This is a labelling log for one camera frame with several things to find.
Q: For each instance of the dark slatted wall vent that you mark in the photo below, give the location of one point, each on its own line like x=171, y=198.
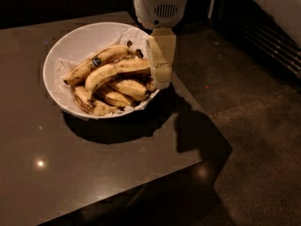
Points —
x=245, y=21

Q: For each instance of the middle short banana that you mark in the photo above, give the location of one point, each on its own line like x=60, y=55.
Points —
x=130, y=87

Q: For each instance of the front bruised banana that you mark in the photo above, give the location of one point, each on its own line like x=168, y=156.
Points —
x=92, y=106

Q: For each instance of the long top yellow banana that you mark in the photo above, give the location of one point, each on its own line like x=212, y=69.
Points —
x=105, y=73

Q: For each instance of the white paper bowl liner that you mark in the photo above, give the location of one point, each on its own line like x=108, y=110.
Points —
x=134, y=38

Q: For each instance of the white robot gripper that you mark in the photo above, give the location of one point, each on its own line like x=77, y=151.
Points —
x=160, y=9

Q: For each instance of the stickered banana at back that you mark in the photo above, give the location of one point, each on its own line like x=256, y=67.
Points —
x=106, y=55

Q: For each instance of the lower middle banana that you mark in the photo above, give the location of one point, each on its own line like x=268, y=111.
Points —
x=114, y=97

